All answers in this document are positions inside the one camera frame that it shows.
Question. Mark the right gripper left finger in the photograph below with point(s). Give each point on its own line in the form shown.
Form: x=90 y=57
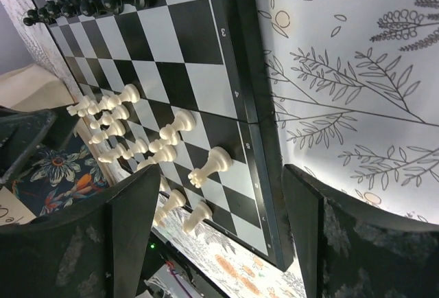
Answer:
x=94 y=248

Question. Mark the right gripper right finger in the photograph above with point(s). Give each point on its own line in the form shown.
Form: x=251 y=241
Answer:
x=347 y=248

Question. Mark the black and grey chessboard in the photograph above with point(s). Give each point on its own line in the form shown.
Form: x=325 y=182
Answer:
x=204 y=56

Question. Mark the white rook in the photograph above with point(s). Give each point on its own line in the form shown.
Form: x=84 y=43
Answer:
x=218 y=160

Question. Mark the floral tablecloth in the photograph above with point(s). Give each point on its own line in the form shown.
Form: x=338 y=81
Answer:
x=354 y=84

